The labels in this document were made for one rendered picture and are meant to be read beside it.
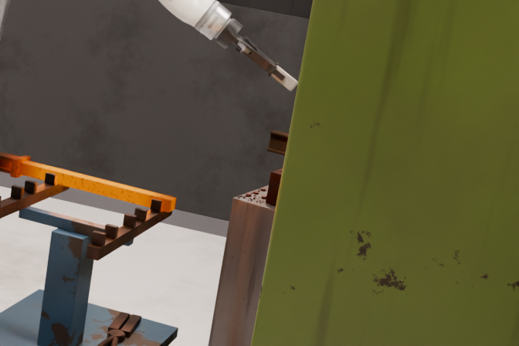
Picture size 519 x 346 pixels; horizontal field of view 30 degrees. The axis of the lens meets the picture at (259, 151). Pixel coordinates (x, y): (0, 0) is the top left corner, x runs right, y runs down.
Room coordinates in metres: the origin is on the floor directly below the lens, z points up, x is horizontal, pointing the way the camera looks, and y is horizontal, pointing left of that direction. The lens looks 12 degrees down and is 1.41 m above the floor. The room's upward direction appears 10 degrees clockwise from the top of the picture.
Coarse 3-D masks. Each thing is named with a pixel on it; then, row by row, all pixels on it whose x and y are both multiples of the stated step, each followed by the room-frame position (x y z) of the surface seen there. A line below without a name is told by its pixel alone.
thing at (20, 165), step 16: (0, 160) 1.75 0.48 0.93; (16, 160) 1.73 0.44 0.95; (16, 176) 1.73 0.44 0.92; (32, 176) 1.73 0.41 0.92; (64, 176) 1.71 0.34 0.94; (80, 176) 1.71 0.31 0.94; (96, 192) 1.69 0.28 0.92; (112, 192) 1.69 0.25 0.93; (128, 192) 1.68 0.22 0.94; (144, 192) 1.68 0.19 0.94
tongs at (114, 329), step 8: (120, 312) 1.74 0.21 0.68; (120, 320) 1.70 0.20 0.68; (128, 320) 1.71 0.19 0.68; (136, 320) 1.72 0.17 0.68; (112, 328) 1.66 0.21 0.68; (120, 328) 1.68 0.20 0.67; (128, 328) 1.67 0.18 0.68; (112, 336) 1.63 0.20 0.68; (120, 336) 1.63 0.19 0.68; (128, 336) 1.66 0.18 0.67; (104, 344) 1.59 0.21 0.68; (112, 344) 1.59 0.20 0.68
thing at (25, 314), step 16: (16, 304) 1.72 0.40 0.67; (32, 304) 1.73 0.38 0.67; (0, 320) 1.64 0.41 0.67; (16, 320) 1.65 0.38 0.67; (32, 320) 1.66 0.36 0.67; (96, 320) 1.71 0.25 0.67; (112, 320) 1.73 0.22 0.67; (144, 320) 1.75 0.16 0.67; (0, 336) 1.57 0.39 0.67; (16, 336) 1.58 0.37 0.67; (32, 336) 1.60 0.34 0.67; (96, 336) 1.64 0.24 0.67; (144, 336) 1.68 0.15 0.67; (160, 336) 1.69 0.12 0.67; (176, 336) 1.74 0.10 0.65
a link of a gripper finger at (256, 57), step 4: (248, 48) 2.42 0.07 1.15; (252, 48) 2.44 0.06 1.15; (240, 52) 2.43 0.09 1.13; (244, 52) 2.42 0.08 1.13; (252, 52) 2.43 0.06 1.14; (256, 52) 2.44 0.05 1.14; (248, 56) 2.43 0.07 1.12; (252, 56) 2.43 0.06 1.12; (256, 56) 2.44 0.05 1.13; (260, 56) 2.44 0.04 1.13; (252, 60) 2.44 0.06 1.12; (256, 60) 2.44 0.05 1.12; (260, 60) 2.44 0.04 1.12; (264, 60) 2.44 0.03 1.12; (260, 64) 2.44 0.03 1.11; (264, 64) 2.44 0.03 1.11; (268, 64) 2.45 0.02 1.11; (272, 64) 2.45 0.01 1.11; (264, 68) 2.45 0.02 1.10; (268, 72) 2.45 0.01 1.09
